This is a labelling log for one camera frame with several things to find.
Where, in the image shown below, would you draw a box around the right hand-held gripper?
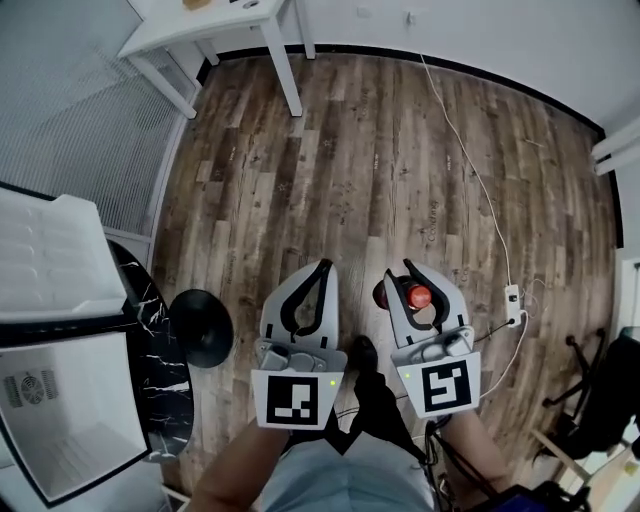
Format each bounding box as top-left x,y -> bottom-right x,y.
382,258 -> 482,419

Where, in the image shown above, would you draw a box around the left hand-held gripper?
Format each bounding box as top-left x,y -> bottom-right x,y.
249,258 -> 349,431

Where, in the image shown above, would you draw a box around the dark cola bottle red cap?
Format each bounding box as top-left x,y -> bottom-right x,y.
374,277 -> 434,314

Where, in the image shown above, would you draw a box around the black mini fridge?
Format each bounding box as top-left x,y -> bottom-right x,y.
0,182 -> 154,506

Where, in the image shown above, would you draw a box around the person's left forearm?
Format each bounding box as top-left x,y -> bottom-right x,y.
187,419 -> 291,512

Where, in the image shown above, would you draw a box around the person's right forearm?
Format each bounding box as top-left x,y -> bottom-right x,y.
439,407 -> 511,501

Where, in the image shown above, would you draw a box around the person's black shoe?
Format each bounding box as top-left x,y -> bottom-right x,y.
347,334 -> 380,389

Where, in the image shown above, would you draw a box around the white power strip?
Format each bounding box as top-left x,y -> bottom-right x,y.
503,283 -> 529,329

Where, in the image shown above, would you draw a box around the person's black trousers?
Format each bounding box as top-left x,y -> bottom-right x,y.
344,369 -> 426,461

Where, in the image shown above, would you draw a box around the round black marble table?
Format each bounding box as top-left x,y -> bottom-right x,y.
107,239 -> 235,464

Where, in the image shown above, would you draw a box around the person's grey shirt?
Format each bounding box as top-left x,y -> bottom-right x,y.
259,432 -> 436,512

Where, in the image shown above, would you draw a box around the black swivel chair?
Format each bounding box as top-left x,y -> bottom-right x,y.
542,324 -> 640,461

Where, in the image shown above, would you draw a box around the white desk with small items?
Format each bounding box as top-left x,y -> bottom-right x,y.
117,0 -> 304,120

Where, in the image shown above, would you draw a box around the black power cable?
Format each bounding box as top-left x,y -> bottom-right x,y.
472,319 -> 516,346

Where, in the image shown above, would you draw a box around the long straight white cable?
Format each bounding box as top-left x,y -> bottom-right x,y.
418,52 -> 514,289

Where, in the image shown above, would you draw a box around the pale wooden frame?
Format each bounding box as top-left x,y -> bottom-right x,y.
529,427 -> 640,494

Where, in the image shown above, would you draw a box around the white table frame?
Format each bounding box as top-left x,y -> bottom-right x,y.
592,122 -> 640,176

